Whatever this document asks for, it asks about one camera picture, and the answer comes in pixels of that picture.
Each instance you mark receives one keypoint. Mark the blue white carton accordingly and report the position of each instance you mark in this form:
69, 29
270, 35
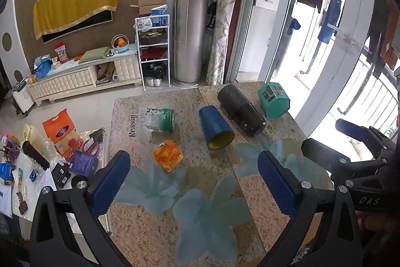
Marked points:
158, 16

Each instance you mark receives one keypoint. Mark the black foam roller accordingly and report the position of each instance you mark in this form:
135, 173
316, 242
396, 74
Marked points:
35, 155

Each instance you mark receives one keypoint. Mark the cardboard box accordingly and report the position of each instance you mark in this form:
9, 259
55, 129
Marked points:
150, 5

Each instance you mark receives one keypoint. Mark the small blue box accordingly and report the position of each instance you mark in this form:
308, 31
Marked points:
6, 173

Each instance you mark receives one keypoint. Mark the white wheeled appliance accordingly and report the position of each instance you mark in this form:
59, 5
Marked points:
22, 96

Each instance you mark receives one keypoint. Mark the small black box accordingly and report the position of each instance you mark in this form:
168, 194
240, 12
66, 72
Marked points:
61, 175

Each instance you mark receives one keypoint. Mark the teal hexagonal box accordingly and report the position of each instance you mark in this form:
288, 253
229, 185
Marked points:
273, 99

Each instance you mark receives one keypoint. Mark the silver tower air conditioner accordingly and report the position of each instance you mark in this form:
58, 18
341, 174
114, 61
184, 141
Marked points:
190, 13

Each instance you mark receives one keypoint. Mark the purple box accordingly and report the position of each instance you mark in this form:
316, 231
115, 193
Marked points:
83, 164

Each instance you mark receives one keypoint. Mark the fruit basket with oranges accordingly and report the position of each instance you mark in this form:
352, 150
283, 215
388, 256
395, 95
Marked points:
120, 44

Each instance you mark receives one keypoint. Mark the blue plastic basket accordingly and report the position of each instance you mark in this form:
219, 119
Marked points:
42, 70

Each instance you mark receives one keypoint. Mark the white metal rack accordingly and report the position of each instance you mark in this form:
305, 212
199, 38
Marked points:
154, 51

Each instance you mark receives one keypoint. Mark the green clear plastic jar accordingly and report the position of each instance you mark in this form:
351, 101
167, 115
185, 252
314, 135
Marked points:
161, 120

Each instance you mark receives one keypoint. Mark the red lidded snack jar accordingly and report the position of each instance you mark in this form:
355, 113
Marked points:
61, 51

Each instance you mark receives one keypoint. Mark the white shoes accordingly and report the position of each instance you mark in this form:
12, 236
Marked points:
154, 82

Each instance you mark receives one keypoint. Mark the hanging blue clothes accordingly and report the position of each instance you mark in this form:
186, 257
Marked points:
331, 7

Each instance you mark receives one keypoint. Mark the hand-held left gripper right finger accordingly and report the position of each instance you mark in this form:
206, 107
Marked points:
278, 187

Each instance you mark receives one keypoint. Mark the orange snack packet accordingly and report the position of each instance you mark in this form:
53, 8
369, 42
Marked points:
61, 129
168, 156

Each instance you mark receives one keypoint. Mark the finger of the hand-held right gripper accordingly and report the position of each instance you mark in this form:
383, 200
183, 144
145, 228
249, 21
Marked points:
322, 152
348, 127

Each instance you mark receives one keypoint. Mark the black cylindrical speaker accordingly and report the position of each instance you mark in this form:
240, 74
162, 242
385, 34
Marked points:
242, 110

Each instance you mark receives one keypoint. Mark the wall television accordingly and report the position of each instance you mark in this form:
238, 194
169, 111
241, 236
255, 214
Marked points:
78, 26

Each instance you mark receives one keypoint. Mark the patterned beige curtain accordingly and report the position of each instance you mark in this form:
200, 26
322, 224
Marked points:
225, 13

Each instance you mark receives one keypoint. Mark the yellow cloth cover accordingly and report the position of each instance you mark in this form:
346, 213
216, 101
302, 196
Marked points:
75, 2

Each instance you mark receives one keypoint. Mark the green cushion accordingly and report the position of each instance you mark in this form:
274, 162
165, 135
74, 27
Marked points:
93, 54

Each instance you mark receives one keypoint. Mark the cream plastic bag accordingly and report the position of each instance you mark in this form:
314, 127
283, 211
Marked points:
32, 137

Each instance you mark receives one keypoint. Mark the white balcony cabinet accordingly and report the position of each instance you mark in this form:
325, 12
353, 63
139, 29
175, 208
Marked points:
264, 32

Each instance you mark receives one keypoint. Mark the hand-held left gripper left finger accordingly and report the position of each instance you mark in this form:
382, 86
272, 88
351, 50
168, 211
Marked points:
109, 184

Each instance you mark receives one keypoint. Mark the balcony railing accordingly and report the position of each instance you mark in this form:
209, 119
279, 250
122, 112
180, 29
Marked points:
375, 91

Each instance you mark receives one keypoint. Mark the blue cup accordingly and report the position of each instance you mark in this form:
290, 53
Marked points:
215, 127

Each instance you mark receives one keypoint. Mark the white plastic bag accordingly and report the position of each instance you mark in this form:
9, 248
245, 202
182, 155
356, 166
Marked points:
143, 23

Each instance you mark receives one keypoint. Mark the white tufted tv cabinet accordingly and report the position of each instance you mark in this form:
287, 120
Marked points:
81, 74

